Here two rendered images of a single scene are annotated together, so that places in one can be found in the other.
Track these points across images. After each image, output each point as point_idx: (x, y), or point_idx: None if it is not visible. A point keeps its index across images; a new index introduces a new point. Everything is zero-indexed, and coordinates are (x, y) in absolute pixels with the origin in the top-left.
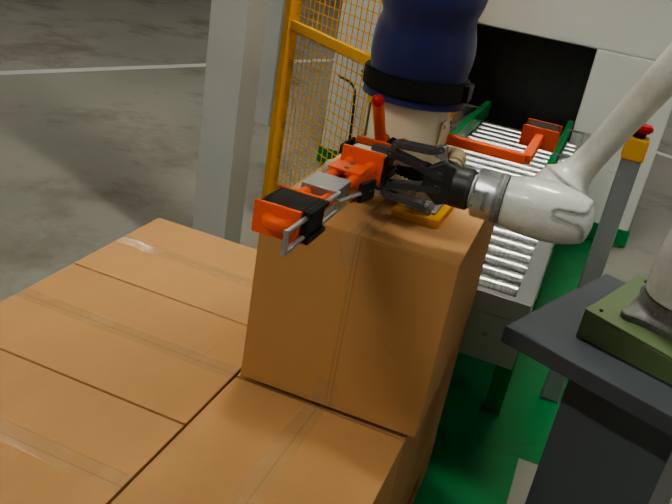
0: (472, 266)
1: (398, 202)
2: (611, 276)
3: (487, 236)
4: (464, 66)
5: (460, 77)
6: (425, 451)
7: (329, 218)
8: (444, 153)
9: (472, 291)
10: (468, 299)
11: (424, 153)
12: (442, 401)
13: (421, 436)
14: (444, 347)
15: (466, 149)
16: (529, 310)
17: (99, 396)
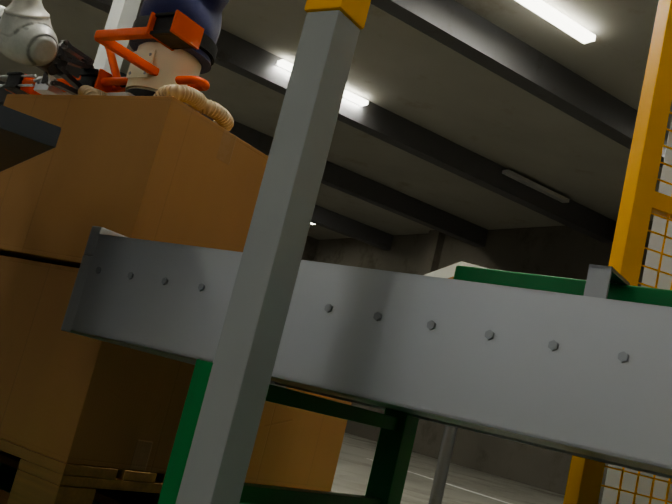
0: (60, 137)
1: (65, 91)
2: (52, 124)
3: (117, 140)
4: (143, 5)
5: (141, 14)
6: (24, 421)
7: (24, 84)
8: (60, 42)
9: (97, 204)
10: (80, 200)
11: (68, 51)
12: (66, 378)
13: (1, 328)
14: (4, 183)
15: (133, 64)
16: (90, 232)
17: None
